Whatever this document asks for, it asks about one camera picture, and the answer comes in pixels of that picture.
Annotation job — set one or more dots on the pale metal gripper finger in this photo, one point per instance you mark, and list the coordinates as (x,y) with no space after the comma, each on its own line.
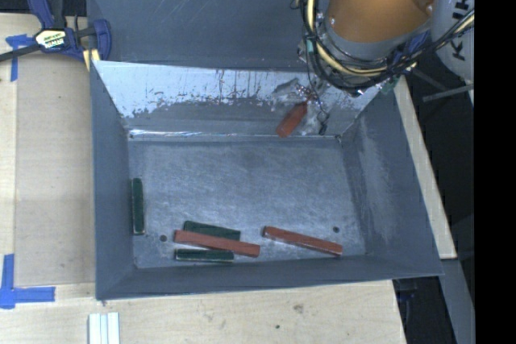
(310,124)
(287,88)

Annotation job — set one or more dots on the red-brown block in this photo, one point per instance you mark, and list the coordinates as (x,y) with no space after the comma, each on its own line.
(225,245)
(291,121)
(302,241)

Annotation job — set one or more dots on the grey metal bin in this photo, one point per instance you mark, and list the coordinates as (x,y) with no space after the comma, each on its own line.
(242,181)

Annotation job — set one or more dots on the dark green flat block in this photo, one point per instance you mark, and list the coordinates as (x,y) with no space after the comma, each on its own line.
(217,230)
(138,205)
(203,255)

